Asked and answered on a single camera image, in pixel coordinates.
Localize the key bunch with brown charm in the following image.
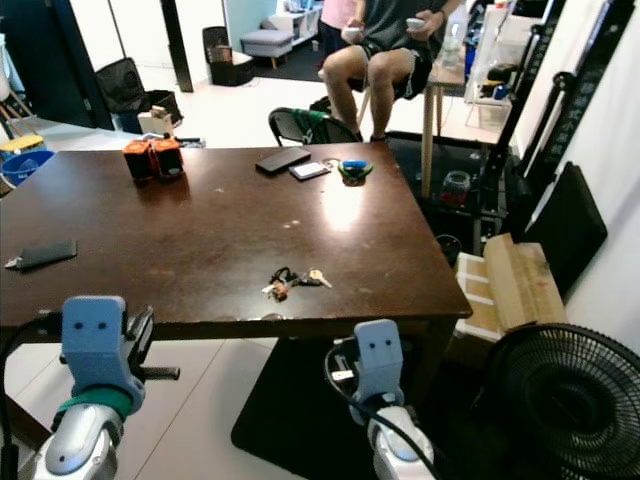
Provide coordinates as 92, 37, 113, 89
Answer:
263, 266, 332, 301

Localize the black floor mat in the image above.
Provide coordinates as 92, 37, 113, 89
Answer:
230, 338, 491, 480

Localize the dark brown wooden table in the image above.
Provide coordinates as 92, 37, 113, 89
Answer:
0, 140, 473, 346

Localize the white foam box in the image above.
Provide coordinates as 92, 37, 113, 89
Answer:
448, 252, 503, 366

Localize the orange black tool battery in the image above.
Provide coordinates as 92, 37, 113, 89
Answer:
150, 136, 186, 181
122, 139, 156, 183

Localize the long brown cardboard box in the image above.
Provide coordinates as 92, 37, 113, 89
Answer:
482, 232, 569, 336

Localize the small silver phone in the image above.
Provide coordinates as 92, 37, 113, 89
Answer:
288, 160, 331, 181

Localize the blue plastic basin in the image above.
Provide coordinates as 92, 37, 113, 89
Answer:
0, 150, 56, 187

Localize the clear glass jar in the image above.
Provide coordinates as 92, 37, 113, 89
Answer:
440, 170, 474, 208

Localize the black leather wallet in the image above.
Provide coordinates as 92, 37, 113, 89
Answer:
255, 147, 313, 176

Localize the small beige carton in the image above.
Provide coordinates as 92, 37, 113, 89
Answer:
138, 105, 176, 138

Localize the black floor fan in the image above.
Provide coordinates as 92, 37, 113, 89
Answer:
478, 322, 640, 480

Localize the yellow flat object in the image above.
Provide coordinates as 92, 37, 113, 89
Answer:
0, 135, 46, 154

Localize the green cloth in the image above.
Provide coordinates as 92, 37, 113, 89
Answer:
290, 108, 331, 141

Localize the black folding chair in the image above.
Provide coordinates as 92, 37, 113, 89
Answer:
268, 107, 361, 147

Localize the small light wooden table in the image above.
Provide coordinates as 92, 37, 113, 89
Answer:
420, 65, 466, 196

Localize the black open suitcase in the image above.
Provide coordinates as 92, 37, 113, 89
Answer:
95, 57, 183, 131

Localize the black flat board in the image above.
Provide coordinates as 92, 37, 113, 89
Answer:
525, 162, 609, 296

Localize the black storage bin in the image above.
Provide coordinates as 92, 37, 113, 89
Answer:
203, 25, 256, 87

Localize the black metal exercise rack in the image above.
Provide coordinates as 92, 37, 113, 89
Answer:
475, 0, 613, 251

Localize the dark blue door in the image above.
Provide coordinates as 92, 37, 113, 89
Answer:
0, 0, 106, 101

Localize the grey upholstered ottoman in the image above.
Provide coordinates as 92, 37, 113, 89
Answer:
240, 28, 296, 69

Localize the clear plastic water bottle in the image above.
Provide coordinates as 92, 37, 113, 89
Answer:
443, 20, 466, 71

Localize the seated person in shorts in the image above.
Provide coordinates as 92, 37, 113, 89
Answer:
320, 0, 466, 143

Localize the person in pink shirt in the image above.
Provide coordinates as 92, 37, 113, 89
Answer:
318, 0, 361, 61

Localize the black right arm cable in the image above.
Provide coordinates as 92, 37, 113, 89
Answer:
323, 340, 446, 480

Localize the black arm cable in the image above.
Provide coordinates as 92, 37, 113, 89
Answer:
0, 315, 63, 480
323, 340, 446, 480

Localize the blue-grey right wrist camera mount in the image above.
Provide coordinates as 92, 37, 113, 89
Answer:
353, 320, 407, 401

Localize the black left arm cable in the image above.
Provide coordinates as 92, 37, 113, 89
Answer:
0, 315, 63, 480

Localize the blue green keychain gadget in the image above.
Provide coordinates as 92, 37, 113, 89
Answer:
337, 158, 374, 187

